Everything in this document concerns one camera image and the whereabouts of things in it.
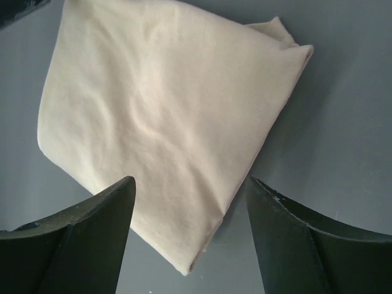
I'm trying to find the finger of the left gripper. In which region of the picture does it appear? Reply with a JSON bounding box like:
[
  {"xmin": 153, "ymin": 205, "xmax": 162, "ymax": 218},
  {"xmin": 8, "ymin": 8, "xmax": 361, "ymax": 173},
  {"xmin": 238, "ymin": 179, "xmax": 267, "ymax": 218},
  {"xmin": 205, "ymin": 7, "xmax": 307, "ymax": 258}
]
[{"xmin": 0, "ymin": 0, "xmax": 50, "ymax": 29}]

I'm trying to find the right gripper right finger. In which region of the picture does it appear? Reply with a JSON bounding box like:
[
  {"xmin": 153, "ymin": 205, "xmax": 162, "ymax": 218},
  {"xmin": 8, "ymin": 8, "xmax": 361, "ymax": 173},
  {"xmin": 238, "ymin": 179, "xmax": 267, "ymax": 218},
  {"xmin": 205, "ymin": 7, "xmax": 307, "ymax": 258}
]
[{"xmin": 244, "ymin": 177, "xmax": 391, "ymax": 293}]

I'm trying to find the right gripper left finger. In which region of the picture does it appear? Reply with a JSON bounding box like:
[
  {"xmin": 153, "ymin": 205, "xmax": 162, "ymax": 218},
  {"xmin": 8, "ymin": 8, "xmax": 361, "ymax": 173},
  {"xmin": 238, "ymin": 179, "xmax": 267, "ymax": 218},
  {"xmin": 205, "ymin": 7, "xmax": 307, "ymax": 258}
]
[{"xmin": 1, "ymin": 176, "xmax": 135, "ymax": 293}]

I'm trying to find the beige t shirt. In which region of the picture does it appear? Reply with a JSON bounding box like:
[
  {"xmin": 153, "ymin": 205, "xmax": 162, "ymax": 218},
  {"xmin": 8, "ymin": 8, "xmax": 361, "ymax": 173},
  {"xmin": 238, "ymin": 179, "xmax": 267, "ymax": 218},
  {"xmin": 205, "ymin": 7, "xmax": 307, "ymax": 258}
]
[{"xmin": 37, "ymin": 1, "xmax": 314, "ymax": 275}]

